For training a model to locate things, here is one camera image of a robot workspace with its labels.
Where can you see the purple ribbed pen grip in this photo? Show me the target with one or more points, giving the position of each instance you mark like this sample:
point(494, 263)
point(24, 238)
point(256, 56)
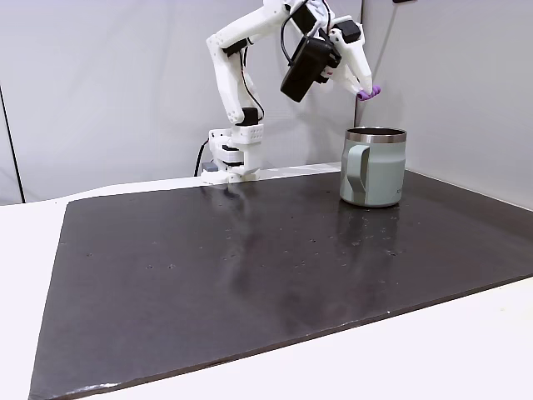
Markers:
point(368, 94)

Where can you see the black overhead fixture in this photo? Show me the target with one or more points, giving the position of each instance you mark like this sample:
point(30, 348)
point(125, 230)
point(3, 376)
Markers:
point(406, 1)

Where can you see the grey-green steel mug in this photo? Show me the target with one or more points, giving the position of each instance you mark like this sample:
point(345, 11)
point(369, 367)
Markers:
point(383, 175)

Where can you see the black mat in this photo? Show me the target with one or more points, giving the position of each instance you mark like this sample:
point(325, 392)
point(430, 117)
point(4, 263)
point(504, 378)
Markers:
point(250, 271)

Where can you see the black camera box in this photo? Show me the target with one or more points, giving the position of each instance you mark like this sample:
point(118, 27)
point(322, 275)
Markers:
point(306, 68)

